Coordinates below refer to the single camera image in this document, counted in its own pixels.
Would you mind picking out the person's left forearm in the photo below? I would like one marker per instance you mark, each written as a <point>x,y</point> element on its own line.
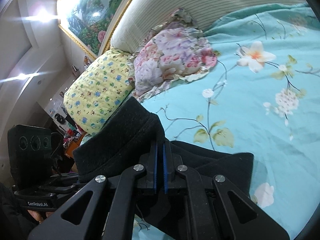
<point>12,220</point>

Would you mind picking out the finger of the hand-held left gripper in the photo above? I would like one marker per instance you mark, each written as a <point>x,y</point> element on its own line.
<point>60,188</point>

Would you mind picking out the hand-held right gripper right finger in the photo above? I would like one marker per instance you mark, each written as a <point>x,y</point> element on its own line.
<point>195,195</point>

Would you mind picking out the yellow patterned pillow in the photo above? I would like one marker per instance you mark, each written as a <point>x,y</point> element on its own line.
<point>100,92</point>

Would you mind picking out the black pants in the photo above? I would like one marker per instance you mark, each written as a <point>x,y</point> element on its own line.
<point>130,135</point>

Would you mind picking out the gold framed landscape painting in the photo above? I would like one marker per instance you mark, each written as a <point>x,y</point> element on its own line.
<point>92,7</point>

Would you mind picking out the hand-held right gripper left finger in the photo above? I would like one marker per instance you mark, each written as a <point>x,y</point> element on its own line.
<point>117,195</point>

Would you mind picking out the person's left hand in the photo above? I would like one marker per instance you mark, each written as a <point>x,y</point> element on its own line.
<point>41,216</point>

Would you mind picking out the striped padded headboard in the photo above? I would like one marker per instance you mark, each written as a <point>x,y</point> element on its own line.
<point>200,0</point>

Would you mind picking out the pink floral pillow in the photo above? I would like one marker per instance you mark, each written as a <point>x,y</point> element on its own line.
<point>172,55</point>

